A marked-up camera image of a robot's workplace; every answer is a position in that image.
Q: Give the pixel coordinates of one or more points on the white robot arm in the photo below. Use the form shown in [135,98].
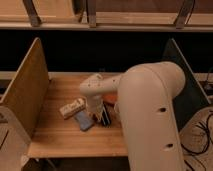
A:
[145,93]

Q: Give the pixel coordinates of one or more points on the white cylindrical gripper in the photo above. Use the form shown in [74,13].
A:
[95,105]

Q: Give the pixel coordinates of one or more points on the blue sponge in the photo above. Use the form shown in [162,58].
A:
[84,121]

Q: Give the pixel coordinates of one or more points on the right dark divider panel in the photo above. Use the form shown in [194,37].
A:
[192,98]

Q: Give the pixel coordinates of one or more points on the orange plate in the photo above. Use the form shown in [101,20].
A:
[110,98]

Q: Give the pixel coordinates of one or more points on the left wooden divider panel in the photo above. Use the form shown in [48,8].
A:
[23,99]

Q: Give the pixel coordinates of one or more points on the white snack packet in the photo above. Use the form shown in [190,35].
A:
[71,109]

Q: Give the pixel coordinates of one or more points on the white paper cup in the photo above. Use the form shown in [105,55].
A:
[116,108]

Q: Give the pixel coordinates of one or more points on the black striped box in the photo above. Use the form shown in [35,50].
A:
[105,120]

